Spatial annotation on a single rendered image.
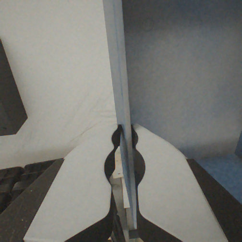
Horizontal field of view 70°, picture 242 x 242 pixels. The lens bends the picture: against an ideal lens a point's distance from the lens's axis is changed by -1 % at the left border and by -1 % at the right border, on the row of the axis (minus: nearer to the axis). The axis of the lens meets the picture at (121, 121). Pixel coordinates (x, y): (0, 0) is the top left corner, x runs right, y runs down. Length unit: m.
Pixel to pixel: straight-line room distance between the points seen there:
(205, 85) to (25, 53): 0.48
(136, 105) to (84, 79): 0.39
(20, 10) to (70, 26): 0.12
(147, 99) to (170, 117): 0.03
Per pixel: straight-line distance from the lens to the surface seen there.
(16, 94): 0.59
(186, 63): 0.18
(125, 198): 0.74
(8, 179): 0.74
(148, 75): 0.17
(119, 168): 0.66
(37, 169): 0.71
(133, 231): 1.11
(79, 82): 0.56
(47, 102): 0.60
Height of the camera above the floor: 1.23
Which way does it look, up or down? 60 degrees down
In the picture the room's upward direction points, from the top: 167 degrees clockwise
